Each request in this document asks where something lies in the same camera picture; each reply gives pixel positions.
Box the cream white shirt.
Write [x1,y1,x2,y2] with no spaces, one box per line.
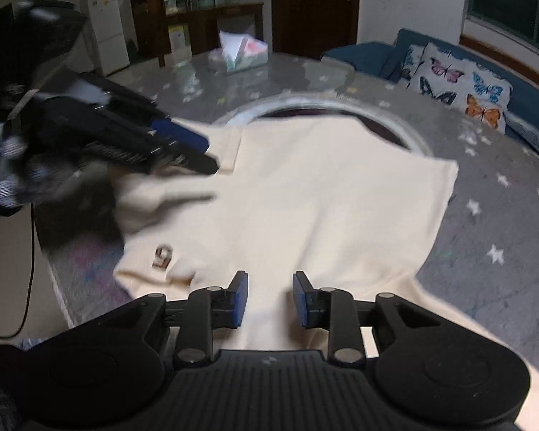
[112,119,539,430]

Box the tissue box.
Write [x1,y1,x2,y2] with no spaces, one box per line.
[208,31,268,74]

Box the white refrigerator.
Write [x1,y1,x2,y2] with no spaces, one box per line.
[87,0,130,76]

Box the dark wooden cabinet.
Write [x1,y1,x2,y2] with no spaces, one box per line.
[130,0,264,67]

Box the dark wooden door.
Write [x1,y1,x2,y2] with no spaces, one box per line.
[271,0,360,59]

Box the round black induction cooker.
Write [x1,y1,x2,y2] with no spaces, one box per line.
[214,92,433,158]

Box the butterfly print pillow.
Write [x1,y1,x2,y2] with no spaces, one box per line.
[408,43,512,134]

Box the blue sofa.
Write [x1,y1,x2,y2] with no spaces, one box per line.
[325,28,539,150]

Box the black cable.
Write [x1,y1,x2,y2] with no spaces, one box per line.
[0,205,37,340]

